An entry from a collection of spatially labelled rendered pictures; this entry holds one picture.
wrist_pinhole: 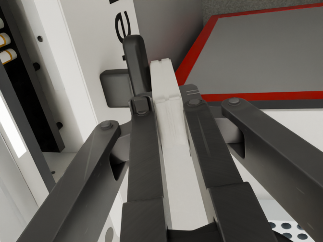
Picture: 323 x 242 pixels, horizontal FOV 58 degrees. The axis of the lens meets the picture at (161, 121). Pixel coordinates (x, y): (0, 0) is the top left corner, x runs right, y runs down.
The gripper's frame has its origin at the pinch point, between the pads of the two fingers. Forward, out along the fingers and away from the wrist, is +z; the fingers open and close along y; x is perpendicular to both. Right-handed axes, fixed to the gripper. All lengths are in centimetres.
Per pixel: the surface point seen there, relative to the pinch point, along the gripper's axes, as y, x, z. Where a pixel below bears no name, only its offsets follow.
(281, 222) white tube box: 12.2, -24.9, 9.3
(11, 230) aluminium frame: -13.3, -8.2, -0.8
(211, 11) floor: 21, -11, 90
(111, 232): -9.8, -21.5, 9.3
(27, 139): -11.8, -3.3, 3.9
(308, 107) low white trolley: 16.2, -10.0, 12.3
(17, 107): -11.7, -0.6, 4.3
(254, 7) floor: 35, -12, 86
